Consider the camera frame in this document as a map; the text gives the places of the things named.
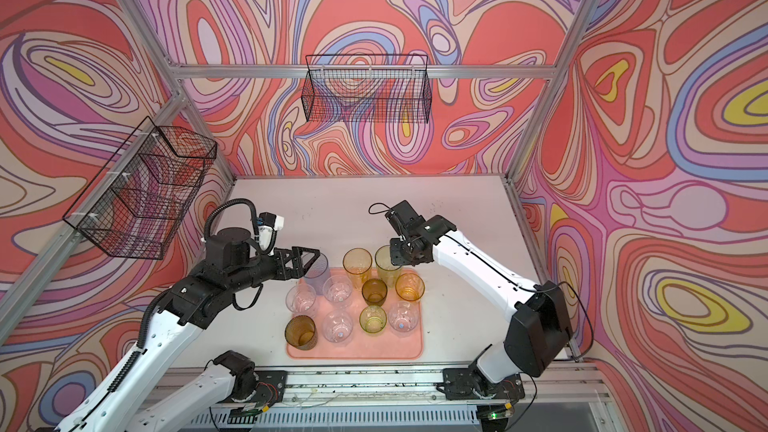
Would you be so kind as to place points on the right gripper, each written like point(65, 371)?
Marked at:
point(396, 256)

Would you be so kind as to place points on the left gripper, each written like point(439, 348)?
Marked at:
point(296, 270)

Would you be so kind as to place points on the tall pale blue cup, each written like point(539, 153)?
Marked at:
point(318, 274)

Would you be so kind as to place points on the tall light green cup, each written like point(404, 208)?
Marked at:
point(386, 270)

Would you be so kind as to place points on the short yellow cup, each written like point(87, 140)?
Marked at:
point(410, 287)

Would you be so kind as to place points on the tall amber yellow cup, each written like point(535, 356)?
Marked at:
point(358, 265)

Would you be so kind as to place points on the brown dimpled cup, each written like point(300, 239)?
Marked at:
point(374, 292)
point(301, 332)

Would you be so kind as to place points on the brown dimpled cup front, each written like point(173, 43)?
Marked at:
point(301, 332)

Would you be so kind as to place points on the clear faceted cup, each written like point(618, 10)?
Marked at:
point(338, 290)
point(337, 327)

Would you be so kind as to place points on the short bright green cup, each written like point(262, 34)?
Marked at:
point(373, 319)

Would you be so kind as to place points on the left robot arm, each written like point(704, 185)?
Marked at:
point(240, 253)

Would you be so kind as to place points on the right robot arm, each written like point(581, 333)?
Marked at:
point(539, 326)

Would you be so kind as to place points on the pink plastic tray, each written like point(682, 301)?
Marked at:
point(385, 346)

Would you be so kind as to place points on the aluminium front rail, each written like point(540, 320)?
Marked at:
point(359, 384)

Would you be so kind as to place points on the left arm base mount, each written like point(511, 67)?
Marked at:
point(261, 387)

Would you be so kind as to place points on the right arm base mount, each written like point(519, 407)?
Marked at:
point(464, 383)

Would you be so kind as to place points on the black wire basket back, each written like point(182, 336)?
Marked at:
point(367, 88)

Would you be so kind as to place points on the black wire basket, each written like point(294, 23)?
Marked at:
point(367, 88)
point(147, 196)

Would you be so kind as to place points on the black wire basket left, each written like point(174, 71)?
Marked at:
point(147, 196)

